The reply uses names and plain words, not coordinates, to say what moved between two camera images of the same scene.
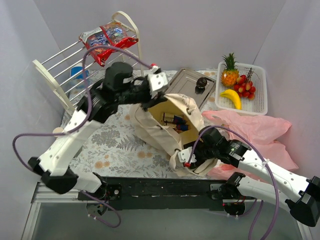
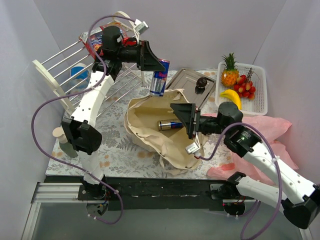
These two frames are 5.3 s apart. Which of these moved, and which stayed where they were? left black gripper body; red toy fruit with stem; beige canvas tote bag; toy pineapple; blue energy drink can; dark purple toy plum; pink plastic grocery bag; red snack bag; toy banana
Moved: blue energy drink can; beige canvas tote bag; left black gripper body
Stayed: toy pineapple; dark purple toy plum; red toy fruit with stem; toy banana; red snack bag; pink plastic grocery bag
